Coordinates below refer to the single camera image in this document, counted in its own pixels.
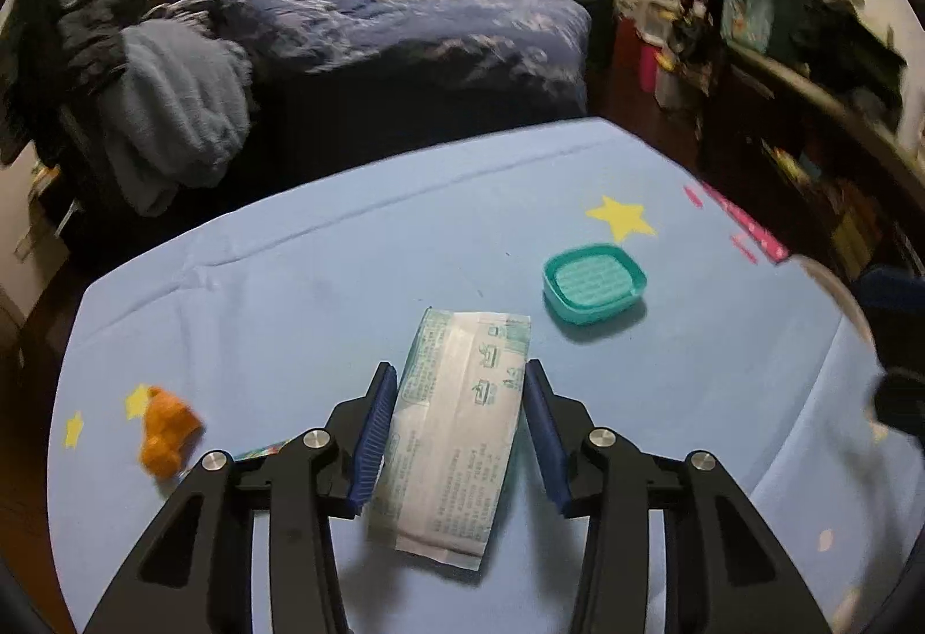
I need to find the black puffer jacket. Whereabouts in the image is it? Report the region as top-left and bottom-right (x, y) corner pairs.
(58, 0), (156, 93)

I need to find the light blue fleece blanket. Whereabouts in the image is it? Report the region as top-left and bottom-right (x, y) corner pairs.
(101, 20), (254, 217)

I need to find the dark nightstand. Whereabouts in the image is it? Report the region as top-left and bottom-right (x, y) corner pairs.
(25, 161), (91, 266)

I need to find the teal plastic soap dish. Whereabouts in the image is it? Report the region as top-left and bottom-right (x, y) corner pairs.
(542, 242), (648, 326)

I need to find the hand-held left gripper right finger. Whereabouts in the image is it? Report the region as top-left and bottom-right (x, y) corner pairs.
(521, 358), (832, 634)

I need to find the orange toy bear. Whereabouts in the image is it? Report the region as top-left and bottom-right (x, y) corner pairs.
(139, 386), (205, 480)

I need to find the red box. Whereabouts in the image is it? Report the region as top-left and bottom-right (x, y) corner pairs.
(614, 16), (641, 93)

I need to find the dark blue patterned duvet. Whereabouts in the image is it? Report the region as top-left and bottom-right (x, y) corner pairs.
(148, 0), (592, 122)

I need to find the teal bag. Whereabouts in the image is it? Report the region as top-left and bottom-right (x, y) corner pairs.
(719, 0), (778, 53)

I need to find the dark cluttered shelf with coats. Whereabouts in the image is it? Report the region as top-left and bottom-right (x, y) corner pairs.
(697, 38), (925, 288)

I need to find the white green-print packet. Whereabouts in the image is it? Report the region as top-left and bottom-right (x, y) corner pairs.
(367, 307), (532, 572)

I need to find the black suitcase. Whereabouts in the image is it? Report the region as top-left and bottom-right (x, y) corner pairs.
(560, 0), (617, 68)

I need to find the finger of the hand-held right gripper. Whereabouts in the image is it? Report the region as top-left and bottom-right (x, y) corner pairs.
(859, 267), (925, 369)
(871, 370), (925, 443)

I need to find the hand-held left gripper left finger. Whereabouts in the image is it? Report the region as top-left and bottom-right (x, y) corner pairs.
(83, 359), (400, 634)

